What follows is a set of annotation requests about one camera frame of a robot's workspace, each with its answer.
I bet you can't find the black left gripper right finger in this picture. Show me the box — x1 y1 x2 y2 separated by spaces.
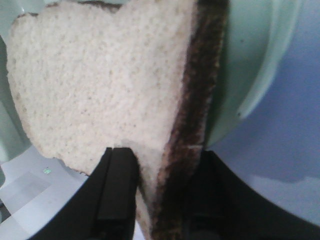
182 150 320 240

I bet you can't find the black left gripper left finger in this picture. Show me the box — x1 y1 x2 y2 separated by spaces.
31 148 137 240

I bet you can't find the white bread slice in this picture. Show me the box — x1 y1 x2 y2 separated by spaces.
6 0 229 240

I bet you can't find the mint green round plate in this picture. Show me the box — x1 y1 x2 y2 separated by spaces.
0 0 303 163

